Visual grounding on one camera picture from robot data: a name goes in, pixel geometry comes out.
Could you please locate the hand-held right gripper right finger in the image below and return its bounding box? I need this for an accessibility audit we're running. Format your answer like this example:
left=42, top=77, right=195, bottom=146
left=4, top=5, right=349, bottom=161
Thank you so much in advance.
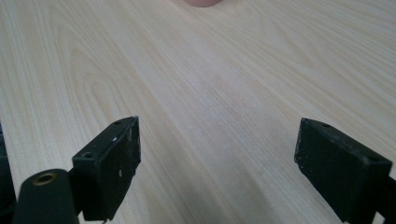
left=293, top=117, right=396, bottom=224

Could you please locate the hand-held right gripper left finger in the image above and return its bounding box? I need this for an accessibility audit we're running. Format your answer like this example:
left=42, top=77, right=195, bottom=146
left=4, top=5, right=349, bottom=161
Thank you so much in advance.
left=68, top=115, right=142, bottom=222

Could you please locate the pink round object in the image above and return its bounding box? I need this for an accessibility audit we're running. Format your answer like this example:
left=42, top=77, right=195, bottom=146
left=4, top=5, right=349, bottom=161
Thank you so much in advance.
left=183, top=0, right=224, bottom=8

